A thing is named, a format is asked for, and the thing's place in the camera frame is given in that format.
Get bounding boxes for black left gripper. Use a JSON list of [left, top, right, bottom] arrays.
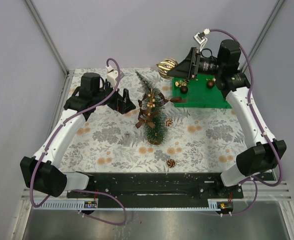
[[93, 78, 136, 114]]

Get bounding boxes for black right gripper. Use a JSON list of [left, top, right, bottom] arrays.
[[166, 47, 224, 81]]

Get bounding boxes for brown ribbon gold berries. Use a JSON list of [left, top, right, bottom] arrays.
[[135, 90, 187, 129]]

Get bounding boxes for small green christmas tree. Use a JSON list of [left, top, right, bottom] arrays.
[[135, 71, 167, 145]]

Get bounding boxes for pine cone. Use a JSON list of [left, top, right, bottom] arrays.
[[165, 118, 173, 127], [166, 159, 176, 168]]

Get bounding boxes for pine cone front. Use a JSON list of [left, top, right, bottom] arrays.
[[166, 159, 176, 168]]

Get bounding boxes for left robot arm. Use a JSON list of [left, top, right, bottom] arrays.
[[20, 70, 136, 198]]

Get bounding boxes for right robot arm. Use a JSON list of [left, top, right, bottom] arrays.
[[167, 39, 287, 198]]

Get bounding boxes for dark brown bauble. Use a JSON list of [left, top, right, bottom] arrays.
[[180, 86, 188, 94]]

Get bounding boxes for green plastic tray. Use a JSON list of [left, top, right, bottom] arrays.
[[171, 74, 231, 109]]

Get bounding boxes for brown bauble in tray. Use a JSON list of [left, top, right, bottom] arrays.
[[206, 80, 215, 89]]

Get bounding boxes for floral paper mat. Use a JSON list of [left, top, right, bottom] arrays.
[[48, 66, 266, 174]]

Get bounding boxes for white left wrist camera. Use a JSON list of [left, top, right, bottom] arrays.
[[106, 65, 124, 87]]

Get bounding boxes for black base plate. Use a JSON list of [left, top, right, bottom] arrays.
[[66, 171, 245, 210]]

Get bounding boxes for white slotted cable duct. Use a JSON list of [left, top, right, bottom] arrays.
[[39, 200, 98, 211]]

